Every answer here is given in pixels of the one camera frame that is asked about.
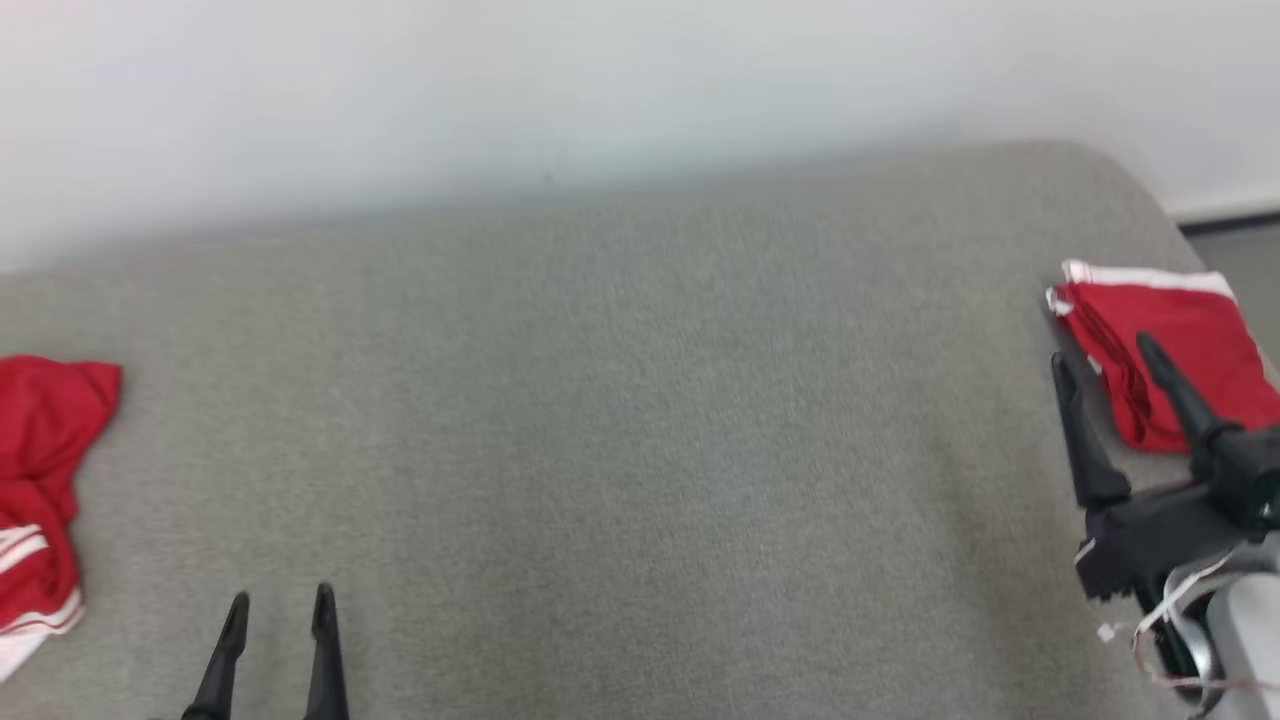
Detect grey fabric sofa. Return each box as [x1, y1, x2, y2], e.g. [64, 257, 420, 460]
[0, 140, 1280, 720]

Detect red shorts white waistband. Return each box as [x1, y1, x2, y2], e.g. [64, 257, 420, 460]
[1045, 260, 1280, 456]

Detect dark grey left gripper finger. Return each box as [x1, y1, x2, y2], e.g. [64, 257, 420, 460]
[305, 583, 349, 720]
[183, 592, 250, 720]

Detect red basketball jersey white sleeves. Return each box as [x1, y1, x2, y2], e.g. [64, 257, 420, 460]
[0, 355, 124, 683]

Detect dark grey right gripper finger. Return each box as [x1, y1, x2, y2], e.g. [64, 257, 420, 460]
[1135, 333, 1241, 457]
[1050, 352, 1132, 506]

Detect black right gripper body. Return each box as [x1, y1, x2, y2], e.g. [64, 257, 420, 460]
[1075, 485, 1243, 601]

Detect dark baseboard strip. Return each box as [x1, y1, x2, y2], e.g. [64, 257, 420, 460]
[1178, 211, 1280, 237]

